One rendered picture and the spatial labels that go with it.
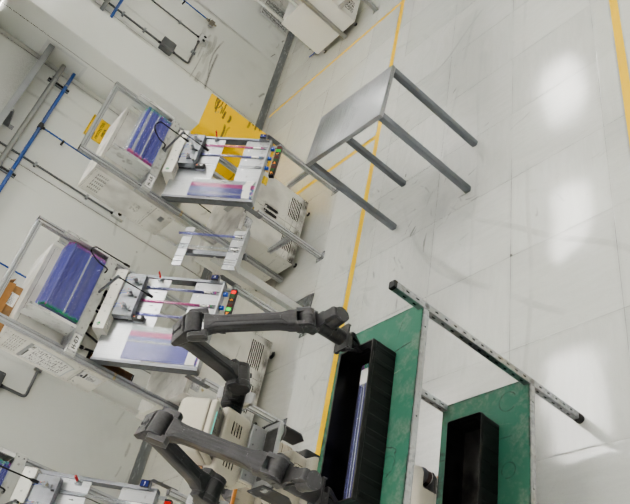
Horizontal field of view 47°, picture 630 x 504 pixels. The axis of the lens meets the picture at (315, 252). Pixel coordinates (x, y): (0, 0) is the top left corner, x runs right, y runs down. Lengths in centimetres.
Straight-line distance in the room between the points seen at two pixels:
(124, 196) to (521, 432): 379
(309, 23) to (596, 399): 626
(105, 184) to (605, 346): 383
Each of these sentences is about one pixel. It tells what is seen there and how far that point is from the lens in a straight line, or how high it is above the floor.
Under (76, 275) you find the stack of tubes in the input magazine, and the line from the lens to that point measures 494.
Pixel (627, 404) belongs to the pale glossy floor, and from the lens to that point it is 315.
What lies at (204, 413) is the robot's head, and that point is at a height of 133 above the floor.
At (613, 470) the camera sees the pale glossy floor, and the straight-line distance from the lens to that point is 307.
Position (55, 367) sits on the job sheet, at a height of 131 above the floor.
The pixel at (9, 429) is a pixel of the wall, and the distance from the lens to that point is 613.
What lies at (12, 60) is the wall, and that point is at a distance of 768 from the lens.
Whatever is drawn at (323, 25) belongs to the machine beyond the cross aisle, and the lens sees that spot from 860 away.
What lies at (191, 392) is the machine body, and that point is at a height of 56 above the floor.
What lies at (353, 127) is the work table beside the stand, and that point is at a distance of 447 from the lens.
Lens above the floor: 240
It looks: 24 degrees down
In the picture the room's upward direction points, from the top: 55 degrees counter-clockwise
